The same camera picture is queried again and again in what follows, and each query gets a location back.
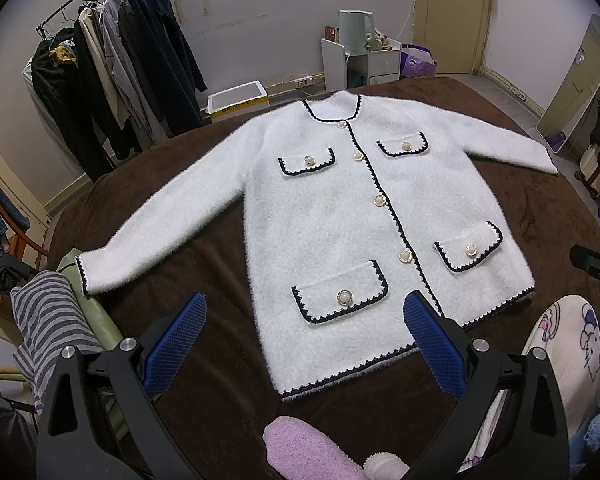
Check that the leaning mirror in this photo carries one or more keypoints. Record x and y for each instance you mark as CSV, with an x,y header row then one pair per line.
x,y
576,91

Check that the light green garment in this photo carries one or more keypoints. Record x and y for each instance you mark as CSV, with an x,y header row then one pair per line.
x,y
103,327

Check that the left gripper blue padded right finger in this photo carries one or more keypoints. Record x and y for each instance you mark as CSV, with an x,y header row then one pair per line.
x,y
434,336

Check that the grey striped garment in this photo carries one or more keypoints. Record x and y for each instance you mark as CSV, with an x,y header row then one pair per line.
x,y
49,319

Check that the beige door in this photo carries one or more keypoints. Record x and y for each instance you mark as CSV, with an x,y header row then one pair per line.
x,y
454,31

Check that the white yellow storage box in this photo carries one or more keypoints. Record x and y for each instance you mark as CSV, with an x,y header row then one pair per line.
x,y
238,100

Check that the white bedside cabinet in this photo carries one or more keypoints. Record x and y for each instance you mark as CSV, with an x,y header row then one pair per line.
x,y
343,70

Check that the purple plastic bag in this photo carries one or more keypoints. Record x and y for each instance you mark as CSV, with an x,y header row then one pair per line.
x,y
416,61

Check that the white cartoon print pillow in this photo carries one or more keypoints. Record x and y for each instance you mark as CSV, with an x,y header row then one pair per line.
x,y
569,332

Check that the pink fuzzy garment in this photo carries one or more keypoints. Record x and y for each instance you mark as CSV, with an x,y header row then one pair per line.
x,y
296,450

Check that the white fuzzy cardigan black trim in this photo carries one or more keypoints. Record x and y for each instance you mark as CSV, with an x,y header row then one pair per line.
x,y
350,204

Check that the brown bed blanket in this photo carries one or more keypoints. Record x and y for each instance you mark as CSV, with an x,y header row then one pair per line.
x,y
222,398

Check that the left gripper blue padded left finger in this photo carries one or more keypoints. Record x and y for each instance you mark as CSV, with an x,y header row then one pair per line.
x,y
167,342

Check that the wooden chair with clothes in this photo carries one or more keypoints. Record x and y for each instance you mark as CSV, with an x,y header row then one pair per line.
x,y
14,240

